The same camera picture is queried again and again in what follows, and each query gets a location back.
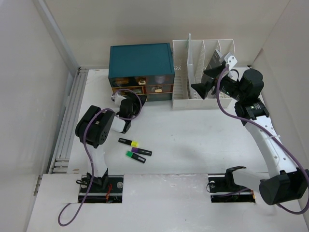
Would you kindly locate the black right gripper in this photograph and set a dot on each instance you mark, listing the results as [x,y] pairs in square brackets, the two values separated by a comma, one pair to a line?
[202,89]

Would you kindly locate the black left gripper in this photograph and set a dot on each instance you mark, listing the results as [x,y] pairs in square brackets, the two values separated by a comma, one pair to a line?
[137,103]

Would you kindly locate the clear mesh document pouch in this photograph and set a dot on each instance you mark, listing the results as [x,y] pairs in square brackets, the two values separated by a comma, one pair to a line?
[190,68]

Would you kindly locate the yellow cap black highlighter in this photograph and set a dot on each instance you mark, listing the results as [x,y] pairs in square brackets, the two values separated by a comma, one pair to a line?
[128,142]

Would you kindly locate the clear jar of paper clips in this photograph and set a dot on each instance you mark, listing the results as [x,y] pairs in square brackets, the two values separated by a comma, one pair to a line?
[160,79]

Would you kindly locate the teal desktop drawer cabinet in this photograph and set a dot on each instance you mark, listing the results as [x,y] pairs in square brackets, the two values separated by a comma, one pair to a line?
[140,63]

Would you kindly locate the purple cap black highlighter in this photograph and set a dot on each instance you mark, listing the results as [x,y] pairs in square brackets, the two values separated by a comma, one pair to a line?
[141,151]

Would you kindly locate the green cap black highlighter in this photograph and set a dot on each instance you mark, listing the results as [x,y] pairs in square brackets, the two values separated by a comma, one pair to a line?
[136,157]

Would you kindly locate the grey Canon setup guide booklet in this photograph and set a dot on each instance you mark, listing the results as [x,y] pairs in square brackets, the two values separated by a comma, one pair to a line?
[216,62]

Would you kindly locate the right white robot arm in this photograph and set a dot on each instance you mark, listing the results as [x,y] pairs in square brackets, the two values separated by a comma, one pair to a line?
[287,180]

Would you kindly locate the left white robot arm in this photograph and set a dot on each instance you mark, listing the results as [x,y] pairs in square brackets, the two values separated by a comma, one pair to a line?
[94,127]

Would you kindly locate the white perforated file organizer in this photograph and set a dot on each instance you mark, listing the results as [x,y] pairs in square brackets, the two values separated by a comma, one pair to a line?
[202,53]

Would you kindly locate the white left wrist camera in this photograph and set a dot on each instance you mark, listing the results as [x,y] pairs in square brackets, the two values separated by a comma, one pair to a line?
[117,98]

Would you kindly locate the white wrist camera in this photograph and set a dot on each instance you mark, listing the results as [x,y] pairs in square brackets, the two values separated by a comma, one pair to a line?
[230,61]
[117,98]

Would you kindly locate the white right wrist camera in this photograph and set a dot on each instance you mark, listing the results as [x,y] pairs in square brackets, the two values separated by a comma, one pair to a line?
[230,61]

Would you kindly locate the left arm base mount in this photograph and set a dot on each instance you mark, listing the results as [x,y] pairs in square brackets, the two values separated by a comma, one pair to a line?
[107,189]

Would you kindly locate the aluminium frame rail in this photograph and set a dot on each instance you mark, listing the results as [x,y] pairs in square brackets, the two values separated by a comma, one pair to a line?
[76,81]

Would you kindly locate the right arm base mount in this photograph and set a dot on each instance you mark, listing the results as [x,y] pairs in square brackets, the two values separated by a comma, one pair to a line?
[223,189]

